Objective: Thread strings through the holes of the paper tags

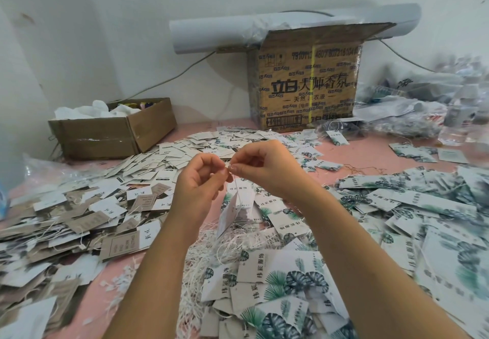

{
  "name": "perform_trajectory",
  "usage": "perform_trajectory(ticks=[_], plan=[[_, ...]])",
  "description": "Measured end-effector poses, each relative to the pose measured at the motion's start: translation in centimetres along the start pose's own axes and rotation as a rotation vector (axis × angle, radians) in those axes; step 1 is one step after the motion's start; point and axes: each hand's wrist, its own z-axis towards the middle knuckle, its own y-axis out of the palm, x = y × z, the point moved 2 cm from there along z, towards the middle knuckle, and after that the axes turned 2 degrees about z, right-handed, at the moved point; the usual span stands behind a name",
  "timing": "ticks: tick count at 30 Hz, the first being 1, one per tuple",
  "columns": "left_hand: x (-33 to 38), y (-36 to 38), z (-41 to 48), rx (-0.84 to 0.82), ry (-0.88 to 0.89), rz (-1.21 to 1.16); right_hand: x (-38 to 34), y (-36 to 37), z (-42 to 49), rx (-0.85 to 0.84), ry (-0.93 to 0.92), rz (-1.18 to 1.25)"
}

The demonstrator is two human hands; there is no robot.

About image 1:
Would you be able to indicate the person's right hand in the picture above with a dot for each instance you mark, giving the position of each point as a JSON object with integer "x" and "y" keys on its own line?
{"x": 275, "y": 167}

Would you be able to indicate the person's left hand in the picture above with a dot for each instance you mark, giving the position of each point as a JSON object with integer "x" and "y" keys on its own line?
{"x": 197, "y": 190}

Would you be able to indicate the single white leaf print tag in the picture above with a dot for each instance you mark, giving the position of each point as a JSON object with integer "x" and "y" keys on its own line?
{"x": 229, "y": 209}

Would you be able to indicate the heap of small tags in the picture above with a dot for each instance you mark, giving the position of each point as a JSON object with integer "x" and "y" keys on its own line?
{"x": 199, "y": 150}

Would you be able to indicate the pile of brown white tags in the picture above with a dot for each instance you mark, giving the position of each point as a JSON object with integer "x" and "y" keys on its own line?
{"x": 65, "y": 236}

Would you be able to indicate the pile of green leaf tags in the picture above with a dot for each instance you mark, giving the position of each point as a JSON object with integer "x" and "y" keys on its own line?
{"x": 412, "y": 232}

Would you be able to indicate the person's right forearm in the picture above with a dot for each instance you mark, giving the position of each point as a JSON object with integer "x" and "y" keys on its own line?
{"x": 378, "y": 274}

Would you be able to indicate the person's left forearm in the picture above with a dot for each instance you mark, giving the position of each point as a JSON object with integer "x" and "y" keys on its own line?
{"x": 145, "y": 293}

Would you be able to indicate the large printed cardboard box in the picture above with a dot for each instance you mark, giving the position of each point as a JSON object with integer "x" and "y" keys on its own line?
{"x": 305, "y": 81}

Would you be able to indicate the small open cardboard box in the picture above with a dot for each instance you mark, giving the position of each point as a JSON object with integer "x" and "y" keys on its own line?
{"x": 111, "y": 129}

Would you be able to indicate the white crumpled material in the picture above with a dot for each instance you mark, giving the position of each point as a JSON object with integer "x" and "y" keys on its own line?
{"x": 95, "y": 110}

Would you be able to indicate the white roll in plastic wrap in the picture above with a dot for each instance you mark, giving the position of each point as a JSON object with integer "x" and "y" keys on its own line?
{"x": 218, "y": 31}

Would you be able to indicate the clear plastic bag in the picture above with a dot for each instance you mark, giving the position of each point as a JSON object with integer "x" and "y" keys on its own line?
{"x": 50, "y": 168}

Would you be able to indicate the heap of clear plastic bags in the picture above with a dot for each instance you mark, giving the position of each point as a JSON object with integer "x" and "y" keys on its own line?
{"x": 429, "y": 104}

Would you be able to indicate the blue tissue pack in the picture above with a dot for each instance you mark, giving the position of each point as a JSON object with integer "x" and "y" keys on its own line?
{"x": 3, "y": 197}

